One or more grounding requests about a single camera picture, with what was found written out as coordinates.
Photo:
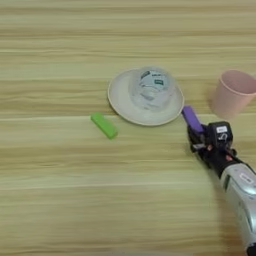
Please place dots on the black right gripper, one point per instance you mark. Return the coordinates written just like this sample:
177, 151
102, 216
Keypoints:
218, 158

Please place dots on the purple rectangular block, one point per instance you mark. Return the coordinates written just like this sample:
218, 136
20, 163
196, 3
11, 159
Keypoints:
192, 118

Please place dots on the pink cup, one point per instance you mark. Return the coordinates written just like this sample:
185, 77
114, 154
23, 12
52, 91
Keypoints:
231, 95

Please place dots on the green rectangular block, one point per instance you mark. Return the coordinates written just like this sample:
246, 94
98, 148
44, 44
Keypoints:
104, 125

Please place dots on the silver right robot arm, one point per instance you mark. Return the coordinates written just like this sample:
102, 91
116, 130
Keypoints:
241, 196

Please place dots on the black box with white label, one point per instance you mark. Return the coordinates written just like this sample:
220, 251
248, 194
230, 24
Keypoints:
220, 133

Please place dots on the clear plastic cup with label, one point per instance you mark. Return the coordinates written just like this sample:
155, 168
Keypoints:
151, 90

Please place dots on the beige round plate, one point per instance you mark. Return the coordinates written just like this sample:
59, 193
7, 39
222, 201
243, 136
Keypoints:
118, 96

